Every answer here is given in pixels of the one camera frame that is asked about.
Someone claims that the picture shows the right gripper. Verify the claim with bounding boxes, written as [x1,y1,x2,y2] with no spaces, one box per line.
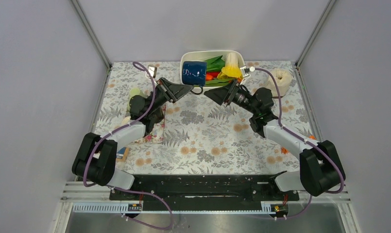
[204,79,259,115]

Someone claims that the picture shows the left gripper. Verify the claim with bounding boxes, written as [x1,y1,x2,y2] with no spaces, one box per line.
[146,77,194,116]

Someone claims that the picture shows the dark blue mug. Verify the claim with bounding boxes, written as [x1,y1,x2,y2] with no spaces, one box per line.
[181,61,207,95]

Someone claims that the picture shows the cream white mug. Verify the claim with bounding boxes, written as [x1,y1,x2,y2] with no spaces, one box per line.
[120,116,131,126]

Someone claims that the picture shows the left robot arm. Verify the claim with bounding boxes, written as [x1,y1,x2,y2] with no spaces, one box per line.
[71,82,193,200]

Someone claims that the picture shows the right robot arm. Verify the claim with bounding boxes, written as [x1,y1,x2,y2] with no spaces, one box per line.
[203,81,345,200]

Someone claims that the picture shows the light green mug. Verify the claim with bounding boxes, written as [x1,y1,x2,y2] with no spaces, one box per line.
[127,87,146,112]

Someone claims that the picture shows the toy green bean pods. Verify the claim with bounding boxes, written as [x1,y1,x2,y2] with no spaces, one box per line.
[205,78,236,87]

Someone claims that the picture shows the toy yellow napa cabbage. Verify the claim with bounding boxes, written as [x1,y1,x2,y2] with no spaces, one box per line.
[217,52,242,80]

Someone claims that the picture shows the toy red chili pepper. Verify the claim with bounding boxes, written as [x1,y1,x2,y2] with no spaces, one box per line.
[205,72,220,81]

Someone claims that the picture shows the toy bok choy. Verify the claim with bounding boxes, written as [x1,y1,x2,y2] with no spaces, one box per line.
[204,55,225,72]

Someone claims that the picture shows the white rectangular dish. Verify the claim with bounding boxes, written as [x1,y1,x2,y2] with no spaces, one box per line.
[180,50,247,95]

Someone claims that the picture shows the floral serving tray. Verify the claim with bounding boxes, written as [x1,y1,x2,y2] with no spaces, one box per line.
[133,104,167,144]

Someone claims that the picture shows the orange clip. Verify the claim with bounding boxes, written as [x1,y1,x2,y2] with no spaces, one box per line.
[281,135,316,155]

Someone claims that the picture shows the blue card box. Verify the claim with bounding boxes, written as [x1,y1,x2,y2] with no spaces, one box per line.
[116,147,130,162]

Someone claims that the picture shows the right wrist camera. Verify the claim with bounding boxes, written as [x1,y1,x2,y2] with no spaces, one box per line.
[240,66,255,79]

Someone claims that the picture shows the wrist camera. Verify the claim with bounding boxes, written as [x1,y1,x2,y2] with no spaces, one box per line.
[240,66,255,79]
[146,65,158,79]

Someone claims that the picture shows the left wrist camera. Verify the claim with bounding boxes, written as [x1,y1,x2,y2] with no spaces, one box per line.
[146,65,158,79]

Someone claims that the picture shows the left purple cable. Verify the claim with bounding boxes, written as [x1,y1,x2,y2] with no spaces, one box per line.
[83,61,175,231]

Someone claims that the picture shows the aluminium frame rail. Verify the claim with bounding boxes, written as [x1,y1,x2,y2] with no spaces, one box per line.
[69,0,112,70]

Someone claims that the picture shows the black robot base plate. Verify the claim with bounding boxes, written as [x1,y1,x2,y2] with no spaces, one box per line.
[109,175,299,211]

